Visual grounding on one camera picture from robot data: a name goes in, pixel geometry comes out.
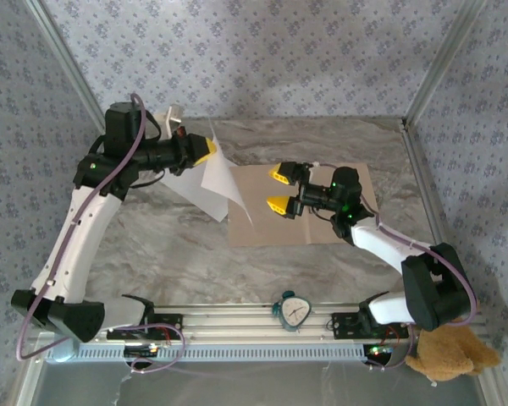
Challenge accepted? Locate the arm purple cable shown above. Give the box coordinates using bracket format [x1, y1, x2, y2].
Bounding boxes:
[15, 92, 186, 376]
[308, 162, 479, 371]

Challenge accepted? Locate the aluminium mounting rail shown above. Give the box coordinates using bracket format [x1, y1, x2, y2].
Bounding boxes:
[29, 303, 490, 344]

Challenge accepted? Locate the brown plush dog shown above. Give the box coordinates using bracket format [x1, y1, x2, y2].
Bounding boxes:
[405, 316, 503, 383]

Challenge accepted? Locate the small circuit board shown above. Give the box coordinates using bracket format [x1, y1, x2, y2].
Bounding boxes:
[124, 343, 161, 357]
[365, 344, 398, 357]

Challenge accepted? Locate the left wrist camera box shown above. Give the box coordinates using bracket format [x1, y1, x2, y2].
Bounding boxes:
[163, 104, 188, 139]

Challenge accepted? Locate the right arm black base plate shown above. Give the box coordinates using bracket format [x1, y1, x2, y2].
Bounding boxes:
[329, 310, 410, 340]

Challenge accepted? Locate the aluminium table side rail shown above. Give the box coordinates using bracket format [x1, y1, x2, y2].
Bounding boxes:
[400, 120, 461, 293]

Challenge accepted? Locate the grey slotted cable duct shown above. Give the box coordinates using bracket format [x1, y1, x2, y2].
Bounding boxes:
[45, 341, 368, 364]

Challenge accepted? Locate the white paper sheet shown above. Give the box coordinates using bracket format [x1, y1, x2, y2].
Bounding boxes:
[163, 162, 230, 224]
[200, 120, 255, 226]

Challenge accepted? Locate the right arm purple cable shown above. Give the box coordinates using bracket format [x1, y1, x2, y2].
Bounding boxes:
[308, 162, 479, 371]

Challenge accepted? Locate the brown cardboard folder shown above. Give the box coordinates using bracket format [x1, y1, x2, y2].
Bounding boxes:
[227, 162, 381, 249]

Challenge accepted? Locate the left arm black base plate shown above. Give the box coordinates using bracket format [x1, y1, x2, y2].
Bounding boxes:
[105, 311, 185, 342]

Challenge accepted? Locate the aluminium frame post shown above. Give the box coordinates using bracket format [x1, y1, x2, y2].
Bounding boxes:
[25, 0, 112, 133]
[401, 0, 489, 130]

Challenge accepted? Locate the teal alarm clock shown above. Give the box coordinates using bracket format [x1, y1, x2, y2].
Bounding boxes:
[271, 290, 315, 333]

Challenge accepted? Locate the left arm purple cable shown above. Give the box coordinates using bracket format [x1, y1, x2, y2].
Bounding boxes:
[15, 92, 186, 376]

